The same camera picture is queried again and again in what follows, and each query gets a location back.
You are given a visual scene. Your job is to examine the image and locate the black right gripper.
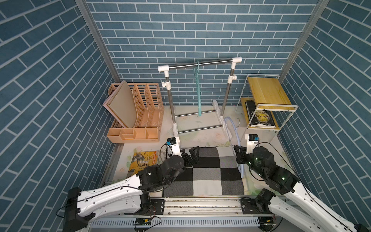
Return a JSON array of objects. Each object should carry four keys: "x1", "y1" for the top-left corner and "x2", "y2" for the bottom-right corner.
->
[{"x1": 232, "y1": 144, "x2": 265, "y2": 178}]

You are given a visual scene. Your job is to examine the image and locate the translucent blue clothes hanger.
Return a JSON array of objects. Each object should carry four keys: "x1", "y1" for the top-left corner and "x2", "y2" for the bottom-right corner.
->
[{"x1": 224, "y1": 117, "x2": 244, "y2": 178}]

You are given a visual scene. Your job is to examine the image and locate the black grey checkered scarf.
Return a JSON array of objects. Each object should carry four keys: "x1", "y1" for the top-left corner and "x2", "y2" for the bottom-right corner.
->
[{"x1": 163, "y1": 147, "x2": 244, "y2": 198}]

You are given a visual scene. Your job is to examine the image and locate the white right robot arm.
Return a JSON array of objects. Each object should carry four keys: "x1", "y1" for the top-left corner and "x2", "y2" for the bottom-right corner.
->
[{"x1": 233, "y1": 146, "x2": 368, "y2": 232}]

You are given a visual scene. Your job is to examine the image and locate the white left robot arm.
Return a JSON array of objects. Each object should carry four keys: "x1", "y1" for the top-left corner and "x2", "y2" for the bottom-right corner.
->
[{"x1": 63, "y1": 147, "x2": 200, "y2": 232}]

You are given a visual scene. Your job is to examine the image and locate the teal green clothes hanger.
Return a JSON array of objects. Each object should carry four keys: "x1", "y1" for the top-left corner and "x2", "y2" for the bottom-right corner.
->
[{"x1": 193, "y1": 61, "x2": 202, "y2": 117}]

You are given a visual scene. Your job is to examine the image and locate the floral table mat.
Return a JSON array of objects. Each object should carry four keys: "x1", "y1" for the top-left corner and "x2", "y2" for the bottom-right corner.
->
[{"x1": 112, "y1": 106, "x2": 294, "y2": 182}]

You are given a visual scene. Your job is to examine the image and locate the yellow illustrated comic book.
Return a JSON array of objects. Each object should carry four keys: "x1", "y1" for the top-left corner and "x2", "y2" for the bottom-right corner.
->
[{"x1": 127, "y1": 151, "x2": 159, "y2": 177}]

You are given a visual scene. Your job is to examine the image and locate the orange plastic file organizer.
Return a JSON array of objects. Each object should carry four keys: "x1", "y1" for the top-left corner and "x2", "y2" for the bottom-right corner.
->
[{"x1": 107, "y1": 83, "x2": 164, "y2": 143}]

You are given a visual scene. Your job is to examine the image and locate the white steel clothes rack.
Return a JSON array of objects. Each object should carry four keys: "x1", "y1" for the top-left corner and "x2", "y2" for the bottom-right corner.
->
[{"x1": 157, "y1": 57, "x2": 242, "y2": 146}]

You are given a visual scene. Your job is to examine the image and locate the beige flat board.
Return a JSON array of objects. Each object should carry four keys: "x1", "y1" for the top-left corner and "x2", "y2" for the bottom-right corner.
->
[{"x1": 103, "y1": 81, "x2": 137, "y2": 128}]

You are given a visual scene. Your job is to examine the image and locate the green circuit board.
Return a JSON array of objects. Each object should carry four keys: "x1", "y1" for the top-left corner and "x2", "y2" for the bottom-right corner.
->
[{"x1": 133, "y1": 218, "x2": 152, "y2": 227}]

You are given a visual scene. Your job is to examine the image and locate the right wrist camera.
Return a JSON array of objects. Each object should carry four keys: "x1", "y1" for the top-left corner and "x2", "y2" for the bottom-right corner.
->
[{"x1": 245, "y1": 134, "x2": 260, "y2": 154}]

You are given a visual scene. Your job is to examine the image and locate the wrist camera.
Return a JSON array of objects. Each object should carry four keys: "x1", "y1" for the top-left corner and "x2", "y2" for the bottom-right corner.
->
[
  {"x1": 166, "y1": 137, "x2": 181, "y2": 157},
  {"x1": 245, "y1": 134, "x2": 260, "y2": 154}
]

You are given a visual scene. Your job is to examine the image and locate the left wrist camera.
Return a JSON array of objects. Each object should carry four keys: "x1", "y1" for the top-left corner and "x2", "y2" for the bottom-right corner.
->
[{"x1": 166, "y1": 137, "x2": 181, "y2": 157}]

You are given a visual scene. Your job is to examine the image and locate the wood and wire shelf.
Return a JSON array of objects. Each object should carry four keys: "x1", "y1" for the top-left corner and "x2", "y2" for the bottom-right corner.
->
[{"x1": 239, "y1": 73, "x2": 299, "y2": 142}]

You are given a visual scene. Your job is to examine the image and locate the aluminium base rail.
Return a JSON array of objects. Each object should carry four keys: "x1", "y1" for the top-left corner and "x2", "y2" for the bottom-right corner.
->
[{"x1": 75, "y1": 195, "x2": 319, "y2": 232}]

